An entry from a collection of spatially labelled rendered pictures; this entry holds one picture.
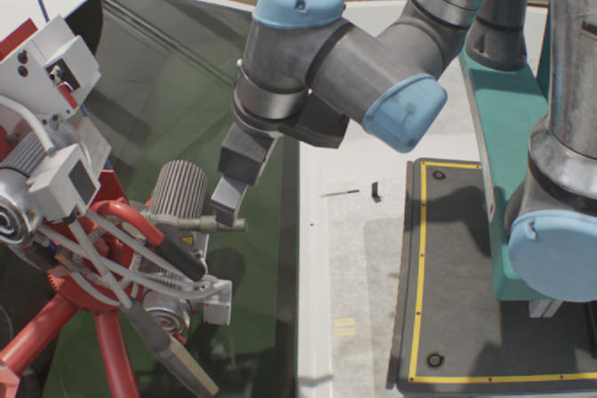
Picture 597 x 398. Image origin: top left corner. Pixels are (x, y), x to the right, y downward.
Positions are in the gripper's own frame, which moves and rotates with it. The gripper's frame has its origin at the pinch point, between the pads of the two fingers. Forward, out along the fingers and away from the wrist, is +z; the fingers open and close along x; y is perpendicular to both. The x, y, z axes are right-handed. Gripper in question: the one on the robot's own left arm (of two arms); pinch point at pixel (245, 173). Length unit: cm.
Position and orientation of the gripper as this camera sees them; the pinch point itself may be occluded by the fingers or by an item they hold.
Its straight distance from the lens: 61.1
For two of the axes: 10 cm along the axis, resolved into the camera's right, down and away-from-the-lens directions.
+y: -9.2, -3.9, -0.3
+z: -2.5, 5.3, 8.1
